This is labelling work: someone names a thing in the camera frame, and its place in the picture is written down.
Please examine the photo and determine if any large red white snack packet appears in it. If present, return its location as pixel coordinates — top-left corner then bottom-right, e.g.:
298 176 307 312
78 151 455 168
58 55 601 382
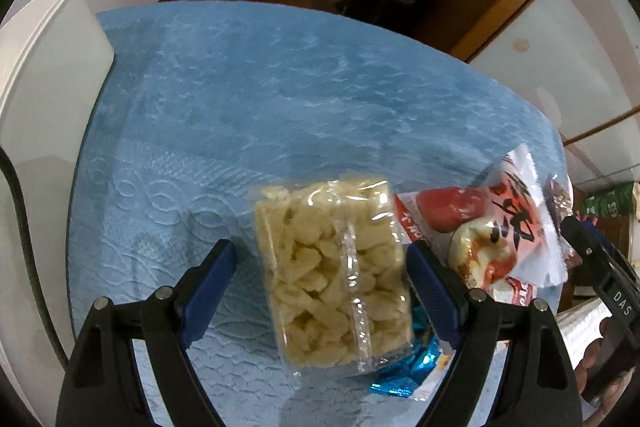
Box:
392 143 571 308

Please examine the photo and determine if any dark red snack packet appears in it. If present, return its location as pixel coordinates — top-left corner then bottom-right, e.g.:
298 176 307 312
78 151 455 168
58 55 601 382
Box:
545 172 583 268

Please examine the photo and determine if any clear pale rice cracker packet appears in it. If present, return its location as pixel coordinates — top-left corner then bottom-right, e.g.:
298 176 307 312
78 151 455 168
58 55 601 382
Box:
252 174 416 378

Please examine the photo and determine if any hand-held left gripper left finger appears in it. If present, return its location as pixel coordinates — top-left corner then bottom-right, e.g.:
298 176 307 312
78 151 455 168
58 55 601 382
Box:
55 238 238 427

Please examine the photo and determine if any white quilt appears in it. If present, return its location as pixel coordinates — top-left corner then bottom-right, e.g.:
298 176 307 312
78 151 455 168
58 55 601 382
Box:
555 297 613 355

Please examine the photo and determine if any person's right hand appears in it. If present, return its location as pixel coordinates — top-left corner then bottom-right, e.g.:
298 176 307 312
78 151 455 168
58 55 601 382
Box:
572 337 613 418

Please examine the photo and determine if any green printed bag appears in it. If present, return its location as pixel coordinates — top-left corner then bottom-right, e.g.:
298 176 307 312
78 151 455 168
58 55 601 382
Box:
580 183 637 220

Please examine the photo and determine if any blue embossed tablecloth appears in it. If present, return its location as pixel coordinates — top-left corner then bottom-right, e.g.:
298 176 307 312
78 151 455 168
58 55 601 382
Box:
67 0 574 427

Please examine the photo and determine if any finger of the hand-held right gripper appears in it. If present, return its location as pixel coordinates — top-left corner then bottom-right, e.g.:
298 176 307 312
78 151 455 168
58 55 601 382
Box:
559 216 622 279

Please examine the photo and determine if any white wardrobe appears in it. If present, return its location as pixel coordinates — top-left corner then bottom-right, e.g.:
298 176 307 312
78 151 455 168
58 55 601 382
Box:
467 0 640 188

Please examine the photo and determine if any blue white snack packet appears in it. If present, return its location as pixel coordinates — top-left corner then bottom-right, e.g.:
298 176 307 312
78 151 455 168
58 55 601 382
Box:
367 307 453 400

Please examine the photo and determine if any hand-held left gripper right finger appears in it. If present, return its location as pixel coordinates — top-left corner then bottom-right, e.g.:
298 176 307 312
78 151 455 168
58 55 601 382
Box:
405 239 584 427

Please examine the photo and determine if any white chair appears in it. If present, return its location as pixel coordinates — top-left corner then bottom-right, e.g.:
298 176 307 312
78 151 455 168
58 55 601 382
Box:
0 0 117 388

